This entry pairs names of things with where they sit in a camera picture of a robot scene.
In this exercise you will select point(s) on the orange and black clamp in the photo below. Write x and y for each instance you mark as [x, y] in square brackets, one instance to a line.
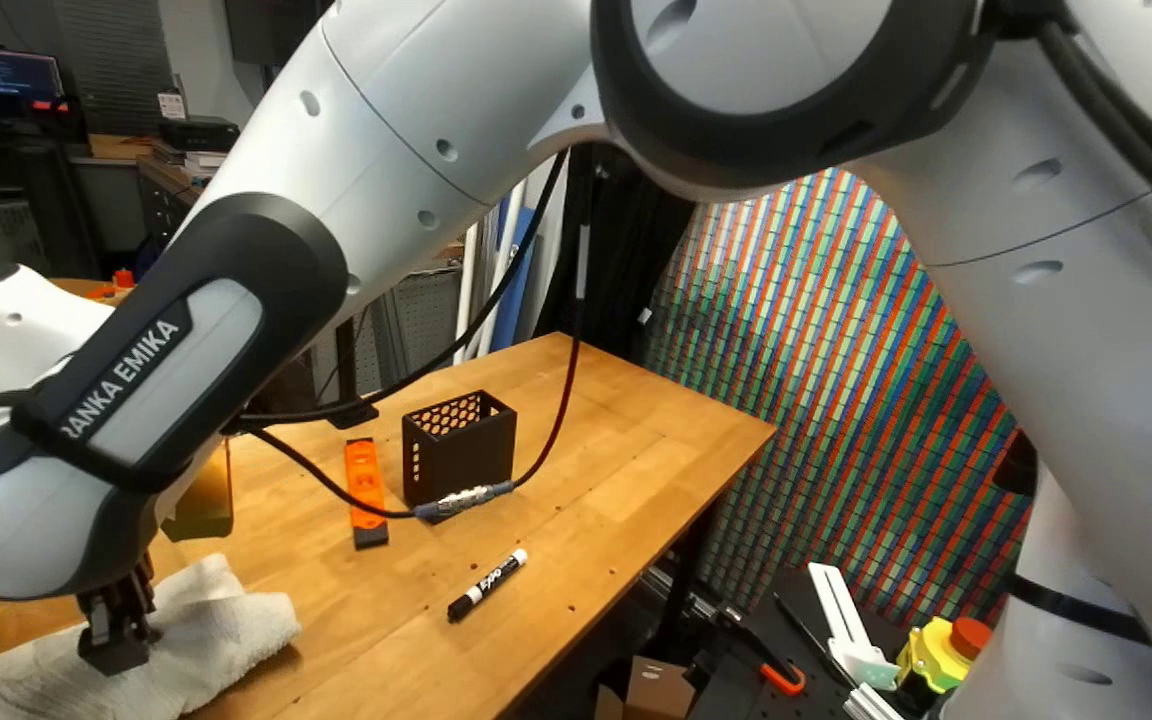
[783, 682]

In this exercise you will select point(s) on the black Expo marker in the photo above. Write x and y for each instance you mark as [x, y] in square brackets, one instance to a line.
[484, 585]

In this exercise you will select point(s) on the small white bracket piece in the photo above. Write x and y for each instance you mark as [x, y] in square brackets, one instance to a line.
[868, 702]

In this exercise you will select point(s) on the black printer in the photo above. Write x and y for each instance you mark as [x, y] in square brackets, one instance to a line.
[199, 135]

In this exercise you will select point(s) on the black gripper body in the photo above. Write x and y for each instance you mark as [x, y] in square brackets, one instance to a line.
[119, 585]

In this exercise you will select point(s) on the multicolour patterned curtain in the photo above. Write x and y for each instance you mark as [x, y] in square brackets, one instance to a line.
[840, 400]

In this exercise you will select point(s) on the brown cardboard box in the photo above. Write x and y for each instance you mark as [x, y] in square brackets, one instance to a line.
[649, 690]

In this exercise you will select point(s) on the white slotted bracket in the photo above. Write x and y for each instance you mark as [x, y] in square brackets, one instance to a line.
[839, 605]

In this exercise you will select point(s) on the white towel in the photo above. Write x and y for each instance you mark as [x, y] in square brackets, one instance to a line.
[201, 643]

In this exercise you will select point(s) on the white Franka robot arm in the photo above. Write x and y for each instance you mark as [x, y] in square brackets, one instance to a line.
[400, 122]

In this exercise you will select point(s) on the black pole stand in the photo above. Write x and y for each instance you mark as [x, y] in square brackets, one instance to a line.
[355, 382]

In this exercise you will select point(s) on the workbench with drawers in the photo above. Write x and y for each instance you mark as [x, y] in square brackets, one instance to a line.
[170, 202]

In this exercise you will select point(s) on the black perforated holder box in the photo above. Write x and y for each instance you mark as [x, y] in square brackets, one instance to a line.
[458, 446]

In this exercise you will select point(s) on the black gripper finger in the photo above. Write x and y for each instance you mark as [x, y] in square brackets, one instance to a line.
[135, 643]
[97, 650]

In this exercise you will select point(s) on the orange torpedo level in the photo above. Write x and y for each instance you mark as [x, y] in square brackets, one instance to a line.
[364, 486]

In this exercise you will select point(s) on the orange and yellow toys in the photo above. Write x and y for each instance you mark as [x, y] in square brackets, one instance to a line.
[119, 282]

